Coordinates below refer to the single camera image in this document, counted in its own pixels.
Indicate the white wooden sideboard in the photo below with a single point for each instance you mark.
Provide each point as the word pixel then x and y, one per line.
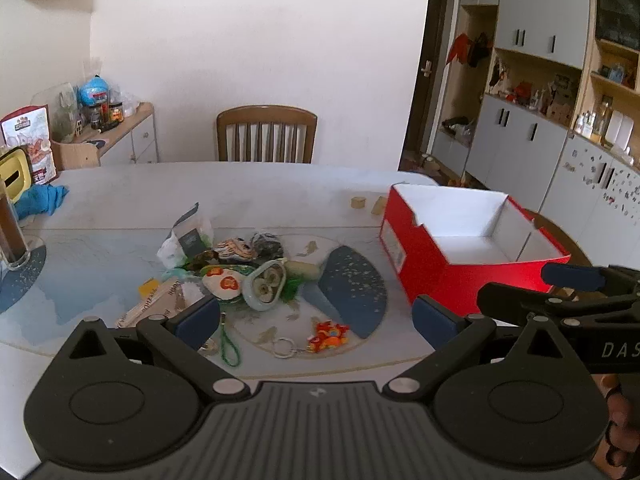
pixel 127 137

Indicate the glass with dark drink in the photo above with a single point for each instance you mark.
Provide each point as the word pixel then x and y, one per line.
pixel 12 235

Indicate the blue cloth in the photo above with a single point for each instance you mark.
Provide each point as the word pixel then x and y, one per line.
pixel 42 200

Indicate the white wooden wall cabinet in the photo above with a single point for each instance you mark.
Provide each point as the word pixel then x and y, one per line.
pixel 540 10

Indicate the wooden round-backed chair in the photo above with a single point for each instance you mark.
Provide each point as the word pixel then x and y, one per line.
pixel 560 235

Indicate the dark jar with orange label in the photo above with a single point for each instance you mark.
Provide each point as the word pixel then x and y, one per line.
pixel 116 111

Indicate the clear bag with dark card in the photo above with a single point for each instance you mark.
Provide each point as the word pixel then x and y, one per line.
pixel 187 242

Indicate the small cardboard box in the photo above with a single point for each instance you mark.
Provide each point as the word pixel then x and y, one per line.
pixel 75 155

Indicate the white cylinder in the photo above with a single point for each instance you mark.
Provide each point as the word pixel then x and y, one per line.
pixel 302 270

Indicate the yellow tissue box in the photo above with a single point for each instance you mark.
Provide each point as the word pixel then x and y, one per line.
pixel 14 170

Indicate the round wooden block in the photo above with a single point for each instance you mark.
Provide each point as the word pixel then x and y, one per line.
pixel 358 202

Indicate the embroidered sachet with green tassel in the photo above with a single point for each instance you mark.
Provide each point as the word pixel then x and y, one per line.
pixel 222 282

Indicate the dark speckled pouch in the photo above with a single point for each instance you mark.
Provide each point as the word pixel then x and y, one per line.
pixel 267 245

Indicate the red hanging cloth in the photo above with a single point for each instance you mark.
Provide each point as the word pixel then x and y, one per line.
pixel 457 50

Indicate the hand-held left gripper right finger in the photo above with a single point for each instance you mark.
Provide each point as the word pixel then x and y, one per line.
pixel 432 322

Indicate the wooden slatted chair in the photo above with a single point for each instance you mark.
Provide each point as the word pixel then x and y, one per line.
pixel 265 112

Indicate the blue plastic bag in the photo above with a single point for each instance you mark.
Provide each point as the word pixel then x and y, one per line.
pixel 94 90

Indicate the tiger face toy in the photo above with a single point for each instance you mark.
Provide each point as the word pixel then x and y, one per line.
pixel 234 250

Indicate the yellow block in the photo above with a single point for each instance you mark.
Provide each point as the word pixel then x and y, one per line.
pixel 148 288

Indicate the black hanging cloth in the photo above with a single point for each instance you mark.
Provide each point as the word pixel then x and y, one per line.
pixel 480 50

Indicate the red cardboard box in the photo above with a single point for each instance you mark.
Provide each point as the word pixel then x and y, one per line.
pixel 430 270

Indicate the person's right hand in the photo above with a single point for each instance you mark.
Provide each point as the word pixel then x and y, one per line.
pixel 622 425

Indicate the beige printed paper packet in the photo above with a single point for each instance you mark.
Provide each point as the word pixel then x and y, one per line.
pixel 145 310

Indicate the white container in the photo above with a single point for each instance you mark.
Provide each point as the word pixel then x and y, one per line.
pixel 622 130

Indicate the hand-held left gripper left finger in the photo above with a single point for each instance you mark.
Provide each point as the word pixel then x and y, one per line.
pixel 197 322

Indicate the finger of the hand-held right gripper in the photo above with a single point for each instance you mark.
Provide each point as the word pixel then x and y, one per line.
pixel 572 276
pixel 505 300

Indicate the glass bottle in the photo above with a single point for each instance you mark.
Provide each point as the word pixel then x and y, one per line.
pixel 603 117

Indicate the rectangular wooden block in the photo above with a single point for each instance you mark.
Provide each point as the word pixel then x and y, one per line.
pixel 379 206

